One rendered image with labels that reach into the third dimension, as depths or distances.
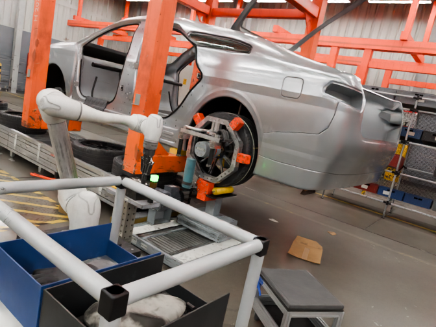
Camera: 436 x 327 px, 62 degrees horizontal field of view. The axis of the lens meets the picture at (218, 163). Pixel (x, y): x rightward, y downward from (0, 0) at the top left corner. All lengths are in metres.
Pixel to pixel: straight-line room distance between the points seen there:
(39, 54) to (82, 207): 2.83
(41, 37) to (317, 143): 3.29
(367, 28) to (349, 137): 9.91
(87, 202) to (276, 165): 1.44
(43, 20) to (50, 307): 4.17
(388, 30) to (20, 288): 12.08
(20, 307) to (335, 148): 2.29
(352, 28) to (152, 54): 10.15
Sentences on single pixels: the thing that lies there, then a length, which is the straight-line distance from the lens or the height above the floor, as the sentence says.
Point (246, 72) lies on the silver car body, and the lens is 3.07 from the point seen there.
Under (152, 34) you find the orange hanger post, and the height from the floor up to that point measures 1.67.
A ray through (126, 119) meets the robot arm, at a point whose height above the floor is 1.04.
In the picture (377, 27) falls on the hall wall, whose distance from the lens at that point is 12.51.
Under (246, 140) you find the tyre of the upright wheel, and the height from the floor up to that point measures 0.99.
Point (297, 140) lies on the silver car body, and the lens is 2.77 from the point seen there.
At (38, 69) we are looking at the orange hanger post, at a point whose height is 1.20.
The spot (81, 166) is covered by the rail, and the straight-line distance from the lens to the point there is 3.96.
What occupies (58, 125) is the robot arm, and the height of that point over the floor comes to 0.96.
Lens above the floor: 1.26
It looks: 10 degrees down
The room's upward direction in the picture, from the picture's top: 12 degrees clockwise
